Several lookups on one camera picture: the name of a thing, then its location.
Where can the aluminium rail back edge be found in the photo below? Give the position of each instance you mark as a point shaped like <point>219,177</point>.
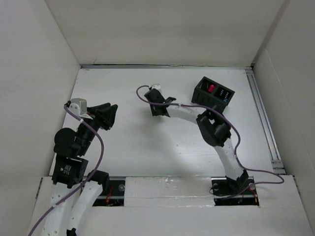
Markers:
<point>153,66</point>

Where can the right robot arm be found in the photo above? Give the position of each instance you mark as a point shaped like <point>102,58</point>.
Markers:
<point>214,130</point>

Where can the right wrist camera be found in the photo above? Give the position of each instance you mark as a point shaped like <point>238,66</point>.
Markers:
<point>156,86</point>

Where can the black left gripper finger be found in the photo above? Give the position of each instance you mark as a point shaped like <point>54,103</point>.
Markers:
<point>110,110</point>
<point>103,120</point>

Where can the black two-compartment organizer box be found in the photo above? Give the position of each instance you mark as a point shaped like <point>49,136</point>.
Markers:
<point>201,96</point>

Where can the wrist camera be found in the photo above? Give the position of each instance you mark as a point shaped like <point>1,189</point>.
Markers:
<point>76,106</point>
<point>156,86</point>

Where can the aluminium rail right side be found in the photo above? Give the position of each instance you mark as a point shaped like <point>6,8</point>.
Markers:
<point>274,154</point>

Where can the pink cap black highlighter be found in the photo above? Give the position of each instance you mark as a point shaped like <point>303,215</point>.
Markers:
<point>211,88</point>

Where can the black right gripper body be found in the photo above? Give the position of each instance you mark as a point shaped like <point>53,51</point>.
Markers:
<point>153,108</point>

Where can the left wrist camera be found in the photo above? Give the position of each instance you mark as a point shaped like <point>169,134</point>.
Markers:
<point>76,106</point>

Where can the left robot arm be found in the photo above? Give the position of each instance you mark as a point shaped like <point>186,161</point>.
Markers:
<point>74,192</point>

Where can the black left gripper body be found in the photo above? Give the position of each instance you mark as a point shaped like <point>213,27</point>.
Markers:
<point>91,112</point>

